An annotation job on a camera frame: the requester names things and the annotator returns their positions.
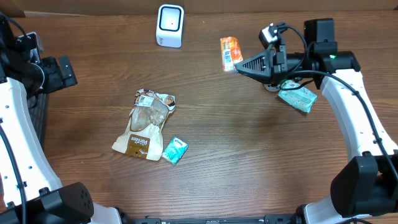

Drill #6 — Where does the black mesh basket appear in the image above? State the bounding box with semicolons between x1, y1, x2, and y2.
27;94;48;146

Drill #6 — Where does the snack bag brown white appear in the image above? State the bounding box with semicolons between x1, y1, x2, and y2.
112;89;176;161

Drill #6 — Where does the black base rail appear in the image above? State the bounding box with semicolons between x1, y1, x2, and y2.
131;214;303;224

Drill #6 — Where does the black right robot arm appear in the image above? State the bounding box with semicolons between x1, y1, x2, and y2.
235;18;397;223

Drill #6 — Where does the teal Kleenex tissue pack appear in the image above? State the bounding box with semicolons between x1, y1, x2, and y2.
162;137;188;165

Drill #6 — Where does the white barcode scanner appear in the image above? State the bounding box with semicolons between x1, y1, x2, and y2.
155;4;185;48

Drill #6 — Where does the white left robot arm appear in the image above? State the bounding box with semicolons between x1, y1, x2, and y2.
1;14;129;223

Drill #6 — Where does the green lid jar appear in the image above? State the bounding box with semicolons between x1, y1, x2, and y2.
264;84;280;92

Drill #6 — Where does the orange small box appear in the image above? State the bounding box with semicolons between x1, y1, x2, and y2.
220;37;243;72

